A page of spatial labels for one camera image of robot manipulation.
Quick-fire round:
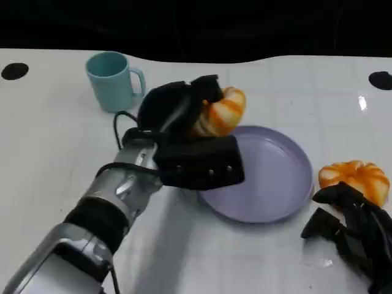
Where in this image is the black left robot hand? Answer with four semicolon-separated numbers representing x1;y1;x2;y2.
137;74;226;144

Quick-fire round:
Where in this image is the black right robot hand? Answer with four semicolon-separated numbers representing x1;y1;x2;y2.
300;181;392;294

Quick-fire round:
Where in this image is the orange and white bread roll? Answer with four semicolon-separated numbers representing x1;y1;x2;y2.
186;86;247;139
318;159;391;208

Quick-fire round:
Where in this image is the pale green mug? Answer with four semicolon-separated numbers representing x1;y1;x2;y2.
85;51;146;113

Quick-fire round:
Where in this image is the lilac plate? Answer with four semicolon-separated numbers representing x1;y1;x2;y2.
195;125;315;224

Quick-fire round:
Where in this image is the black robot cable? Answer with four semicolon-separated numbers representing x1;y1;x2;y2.
113;110;139;151

